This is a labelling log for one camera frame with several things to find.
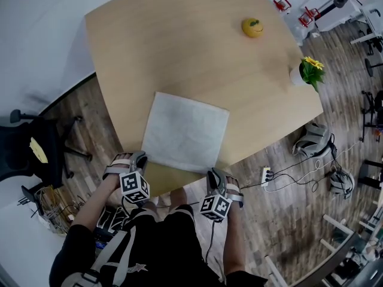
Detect grey harness straps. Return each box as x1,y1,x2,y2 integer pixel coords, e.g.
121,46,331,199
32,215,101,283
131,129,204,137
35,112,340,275
61,228,149,287

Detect white towel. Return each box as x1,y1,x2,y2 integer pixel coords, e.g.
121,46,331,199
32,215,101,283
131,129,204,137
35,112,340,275
141,91,230,173

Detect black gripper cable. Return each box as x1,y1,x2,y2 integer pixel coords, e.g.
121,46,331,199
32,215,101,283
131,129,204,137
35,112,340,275
204,218,217,265

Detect sunflower plant in white pot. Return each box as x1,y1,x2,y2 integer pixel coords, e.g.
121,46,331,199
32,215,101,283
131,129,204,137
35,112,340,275
288,56,326,93

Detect person's legs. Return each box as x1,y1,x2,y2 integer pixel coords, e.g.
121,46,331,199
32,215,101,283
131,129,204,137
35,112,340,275
148,186,194,216

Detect black rolling chair base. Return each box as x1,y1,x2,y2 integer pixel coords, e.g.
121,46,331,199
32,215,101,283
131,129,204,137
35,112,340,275
357,25,383,78

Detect person's left forearm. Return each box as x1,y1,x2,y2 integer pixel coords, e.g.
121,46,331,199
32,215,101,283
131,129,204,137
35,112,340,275
72,176,124,233

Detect black power cable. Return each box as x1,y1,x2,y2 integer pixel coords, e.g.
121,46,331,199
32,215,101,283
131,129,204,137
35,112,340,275
239,136,339,194

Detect person's right hand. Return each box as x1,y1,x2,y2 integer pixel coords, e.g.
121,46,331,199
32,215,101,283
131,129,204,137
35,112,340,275
224,175,241,192

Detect white power strip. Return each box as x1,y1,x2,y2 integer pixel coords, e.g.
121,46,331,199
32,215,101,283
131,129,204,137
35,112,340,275
260,166,272,188

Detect person's black clothing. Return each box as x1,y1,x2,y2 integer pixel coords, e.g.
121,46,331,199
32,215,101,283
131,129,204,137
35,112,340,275
49,204,269,287

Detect black office chair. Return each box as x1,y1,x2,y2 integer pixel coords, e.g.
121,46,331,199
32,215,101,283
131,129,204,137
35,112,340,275
0,108,93,191

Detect yellow smiley face ball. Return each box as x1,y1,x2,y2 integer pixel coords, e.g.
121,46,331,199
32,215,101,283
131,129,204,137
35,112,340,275
241,17,265,39

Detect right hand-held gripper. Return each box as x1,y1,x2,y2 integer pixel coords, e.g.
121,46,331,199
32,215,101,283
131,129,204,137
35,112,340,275
199,167,245,222

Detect person's left hand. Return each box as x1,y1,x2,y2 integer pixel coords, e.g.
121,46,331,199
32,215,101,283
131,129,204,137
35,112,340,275
113,152,133,166

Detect person's right forearm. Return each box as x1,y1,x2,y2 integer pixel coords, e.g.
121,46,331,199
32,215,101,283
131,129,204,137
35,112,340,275
221,203,250,276

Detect bin of tangled cables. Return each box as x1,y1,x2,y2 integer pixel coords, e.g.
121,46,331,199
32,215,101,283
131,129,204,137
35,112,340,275
34,185,79,236

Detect red clamp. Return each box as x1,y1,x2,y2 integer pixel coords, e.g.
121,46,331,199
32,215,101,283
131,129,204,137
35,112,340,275
272,0,292,13
298,7,321,28

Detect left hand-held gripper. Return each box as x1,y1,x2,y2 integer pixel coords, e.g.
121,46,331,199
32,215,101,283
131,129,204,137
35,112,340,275
102,150,151,206

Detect yellow cushion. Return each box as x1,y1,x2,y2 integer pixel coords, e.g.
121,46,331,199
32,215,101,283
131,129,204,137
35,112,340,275
29,136,49,164

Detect white frame table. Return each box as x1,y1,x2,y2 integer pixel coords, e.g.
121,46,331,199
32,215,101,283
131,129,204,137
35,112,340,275
265,213,383,287

